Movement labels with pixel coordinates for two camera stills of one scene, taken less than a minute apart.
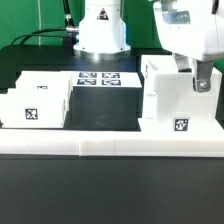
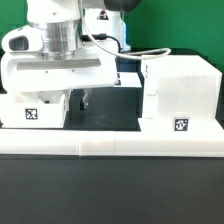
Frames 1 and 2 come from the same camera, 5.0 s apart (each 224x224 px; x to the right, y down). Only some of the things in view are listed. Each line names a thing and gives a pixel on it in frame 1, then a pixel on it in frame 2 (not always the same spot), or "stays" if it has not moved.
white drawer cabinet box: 169,102 stays
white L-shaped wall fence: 110,142 stays
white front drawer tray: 34,107 stays
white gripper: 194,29 -> 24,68
